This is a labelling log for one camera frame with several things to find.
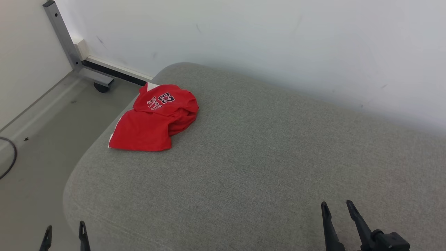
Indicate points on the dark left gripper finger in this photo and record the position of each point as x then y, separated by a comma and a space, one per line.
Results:
47, 242
83, 238

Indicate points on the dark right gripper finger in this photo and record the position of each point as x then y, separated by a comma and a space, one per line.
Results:
362, 232
330, 233

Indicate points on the red shorts with white waistband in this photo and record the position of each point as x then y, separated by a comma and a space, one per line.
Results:
150, 129

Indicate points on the grey fabric sofa cushion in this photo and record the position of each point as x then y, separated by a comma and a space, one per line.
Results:
261, 167

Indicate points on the black caster wheel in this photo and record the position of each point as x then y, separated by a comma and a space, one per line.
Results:
101, 88

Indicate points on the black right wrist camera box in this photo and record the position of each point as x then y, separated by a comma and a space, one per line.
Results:
392, 242

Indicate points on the black and white wall baseboard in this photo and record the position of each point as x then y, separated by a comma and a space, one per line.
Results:
115, 71

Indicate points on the grey metal frame leg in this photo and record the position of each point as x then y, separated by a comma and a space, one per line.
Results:
64, 38

